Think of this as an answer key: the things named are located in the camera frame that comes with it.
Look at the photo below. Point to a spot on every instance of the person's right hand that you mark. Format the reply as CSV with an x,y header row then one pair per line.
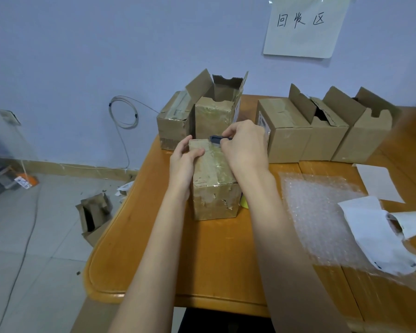
x,y
246,149

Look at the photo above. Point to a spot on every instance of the person's left hand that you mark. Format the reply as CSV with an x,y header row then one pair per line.
x,y
182,168

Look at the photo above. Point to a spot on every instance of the person's right fingers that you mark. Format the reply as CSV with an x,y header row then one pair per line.
x,y
230,133

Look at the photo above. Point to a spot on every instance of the person's left thumb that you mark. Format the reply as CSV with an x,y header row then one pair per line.
x,y
196,154

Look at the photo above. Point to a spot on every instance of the blue utility knife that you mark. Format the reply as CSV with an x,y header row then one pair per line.
x,y
215,138

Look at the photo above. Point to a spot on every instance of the taped brown cardboard box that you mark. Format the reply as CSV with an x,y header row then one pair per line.
x,y
215,190

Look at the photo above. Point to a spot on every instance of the person's right forearm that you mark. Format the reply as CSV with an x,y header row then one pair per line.
x,y
280,253

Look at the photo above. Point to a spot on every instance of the person's left forearm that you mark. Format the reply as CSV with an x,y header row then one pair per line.
x,y
156,260

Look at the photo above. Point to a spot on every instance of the open taped cardboard box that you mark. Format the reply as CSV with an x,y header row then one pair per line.
x,y
213,116

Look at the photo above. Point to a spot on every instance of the closed cardboard box clear tape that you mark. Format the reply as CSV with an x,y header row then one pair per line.
x,y
173,126

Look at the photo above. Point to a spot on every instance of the cardboard box with white label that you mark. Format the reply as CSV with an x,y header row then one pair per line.
x,y
286,135

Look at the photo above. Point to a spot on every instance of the yellow tape roll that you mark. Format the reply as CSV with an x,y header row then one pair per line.
x,y
244,201

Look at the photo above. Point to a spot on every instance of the white paper scrap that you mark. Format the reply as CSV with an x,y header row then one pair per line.
x,y
126,188

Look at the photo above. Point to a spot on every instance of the open cardboard box torn flap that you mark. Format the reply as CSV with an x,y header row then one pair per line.
x,y
324,138

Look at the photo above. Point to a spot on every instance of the clear bubble wrap sheet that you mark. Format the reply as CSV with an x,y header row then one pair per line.
x,y
312,218

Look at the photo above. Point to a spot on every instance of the open plain cardboard box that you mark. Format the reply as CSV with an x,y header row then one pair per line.
x,y
364,135

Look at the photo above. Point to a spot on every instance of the flat white paper sheet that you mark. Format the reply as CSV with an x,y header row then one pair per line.
x,y
379,183

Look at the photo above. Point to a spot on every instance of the crumpled white paper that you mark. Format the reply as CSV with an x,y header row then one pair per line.
x,y
371,232

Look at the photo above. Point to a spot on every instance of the orange and white object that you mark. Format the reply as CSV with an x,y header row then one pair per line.
x,y
26,180

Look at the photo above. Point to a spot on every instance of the white paper wall sign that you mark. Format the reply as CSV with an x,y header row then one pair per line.
x,y
305,27

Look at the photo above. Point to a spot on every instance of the white wall socket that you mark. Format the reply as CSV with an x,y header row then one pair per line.
x,y
9,117

